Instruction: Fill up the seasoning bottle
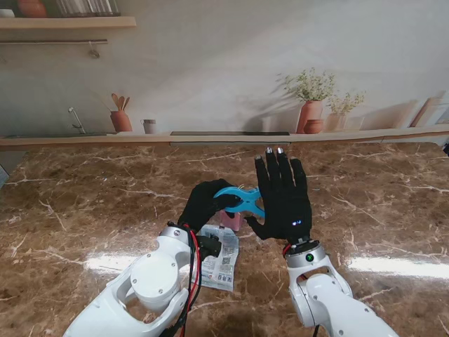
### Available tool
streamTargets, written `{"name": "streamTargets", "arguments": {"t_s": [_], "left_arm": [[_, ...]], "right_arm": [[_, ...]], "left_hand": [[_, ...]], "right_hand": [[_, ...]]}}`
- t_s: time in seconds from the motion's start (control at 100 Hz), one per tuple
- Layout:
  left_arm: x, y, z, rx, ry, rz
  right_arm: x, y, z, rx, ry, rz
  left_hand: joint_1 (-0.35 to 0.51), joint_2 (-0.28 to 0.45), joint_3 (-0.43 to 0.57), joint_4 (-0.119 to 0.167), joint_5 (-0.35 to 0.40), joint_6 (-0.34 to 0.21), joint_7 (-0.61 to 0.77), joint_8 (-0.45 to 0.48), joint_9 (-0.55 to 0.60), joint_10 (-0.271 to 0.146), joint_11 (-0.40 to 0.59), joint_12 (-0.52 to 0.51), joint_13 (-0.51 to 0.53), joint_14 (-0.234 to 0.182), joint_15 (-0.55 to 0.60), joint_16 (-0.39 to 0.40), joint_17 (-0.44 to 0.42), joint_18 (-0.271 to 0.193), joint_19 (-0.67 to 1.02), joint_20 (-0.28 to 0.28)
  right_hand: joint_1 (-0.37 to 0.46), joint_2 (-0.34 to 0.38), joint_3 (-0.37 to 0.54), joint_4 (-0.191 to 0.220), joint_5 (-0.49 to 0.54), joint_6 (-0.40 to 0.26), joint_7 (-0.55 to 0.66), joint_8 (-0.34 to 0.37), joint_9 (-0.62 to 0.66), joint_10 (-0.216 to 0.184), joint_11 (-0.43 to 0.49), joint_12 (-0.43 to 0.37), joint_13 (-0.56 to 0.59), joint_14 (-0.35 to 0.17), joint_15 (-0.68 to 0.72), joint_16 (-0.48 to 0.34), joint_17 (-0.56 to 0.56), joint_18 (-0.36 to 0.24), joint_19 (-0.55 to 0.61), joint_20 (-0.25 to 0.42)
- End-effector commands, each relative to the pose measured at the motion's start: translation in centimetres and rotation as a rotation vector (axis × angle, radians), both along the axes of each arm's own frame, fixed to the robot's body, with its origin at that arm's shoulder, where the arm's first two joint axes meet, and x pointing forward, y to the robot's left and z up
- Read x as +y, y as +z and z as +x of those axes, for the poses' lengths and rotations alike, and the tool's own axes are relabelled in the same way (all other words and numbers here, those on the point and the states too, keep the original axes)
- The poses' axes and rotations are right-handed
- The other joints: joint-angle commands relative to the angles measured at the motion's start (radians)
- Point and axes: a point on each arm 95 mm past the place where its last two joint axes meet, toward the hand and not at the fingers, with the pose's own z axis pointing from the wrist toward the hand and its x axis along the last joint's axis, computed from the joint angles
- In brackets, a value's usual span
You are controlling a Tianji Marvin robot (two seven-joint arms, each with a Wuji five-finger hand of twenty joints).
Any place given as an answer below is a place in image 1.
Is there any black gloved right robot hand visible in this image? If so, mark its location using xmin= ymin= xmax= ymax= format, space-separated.
xmin=244 ymin=145 xmax=314 ymax=244

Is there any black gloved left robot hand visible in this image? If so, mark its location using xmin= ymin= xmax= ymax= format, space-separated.
xmin=177 ymin=178 xmax=243 ymax=232

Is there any clear bottle with pink seasoning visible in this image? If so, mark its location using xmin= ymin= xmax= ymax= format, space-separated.
xmin=220 ymin=209 xmax=242 ymax=232

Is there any blue plastic bag clip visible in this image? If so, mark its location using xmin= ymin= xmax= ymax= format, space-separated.
xmin=213 ymin=185 xmax=267 ymax=219

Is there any white blue seasoning refill bag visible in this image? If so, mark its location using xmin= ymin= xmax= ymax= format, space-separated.
xmin=192 ymin=224 xmax=240 ymax=291

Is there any printed kitchen backdrop banner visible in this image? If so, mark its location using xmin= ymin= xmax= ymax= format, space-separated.
xmin=0 ymin=0 xmax=449 ymax=152

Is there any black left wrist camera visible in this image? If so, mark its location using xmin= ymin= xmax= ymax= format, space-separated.
xmin=196 ymin=234 xmax=222 ymax=260

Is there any red black left arm cable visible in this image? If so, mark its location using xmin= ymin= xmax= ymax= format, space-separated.
xmin=168 ymin=224 xmax=205 ymax=337

